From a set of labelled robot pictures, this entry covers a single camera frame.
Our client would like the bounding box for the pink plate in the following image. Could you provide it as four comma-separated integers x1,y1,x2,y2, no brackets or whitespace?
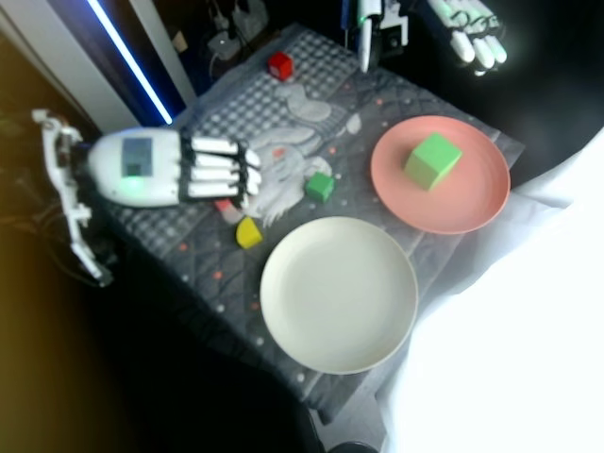
370,115,512,236

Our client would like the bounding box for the yellow half-round block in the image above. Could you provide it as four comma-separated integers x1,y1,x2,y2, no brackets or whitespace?
235,215,264,250

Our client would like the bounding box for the grey bear print quilt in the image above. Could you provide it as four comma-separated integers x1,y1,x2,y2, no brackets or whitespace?
101,23,526,424

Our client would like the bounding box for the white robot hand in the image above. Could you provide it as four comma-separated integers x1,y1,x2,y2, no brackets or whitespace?
427,0,510,77
86,127,263,211

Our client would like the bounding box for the small green number cube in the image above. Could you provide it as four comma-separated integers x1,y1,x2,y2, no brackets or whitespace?
304,171,336,204

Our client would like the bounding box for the white power adapter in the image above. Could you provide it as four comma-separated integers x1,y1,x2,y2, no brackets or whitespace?
207,30,243,61

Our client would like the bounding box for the white plate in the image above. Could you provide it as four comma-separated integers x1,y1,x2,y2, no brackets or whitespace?
259,215,420,377

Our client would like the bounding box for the small red cube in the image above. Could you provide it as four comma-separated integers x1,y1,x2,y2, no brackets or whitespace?
267,51,294,82

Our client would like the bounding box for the large green cube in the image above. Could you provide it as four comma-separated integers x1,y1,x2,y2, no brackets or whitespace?
404,131,463,193

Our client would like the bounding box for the blue-white light strip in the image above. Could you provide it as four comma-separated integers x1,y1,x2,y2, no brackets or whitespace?
87,0,175,126

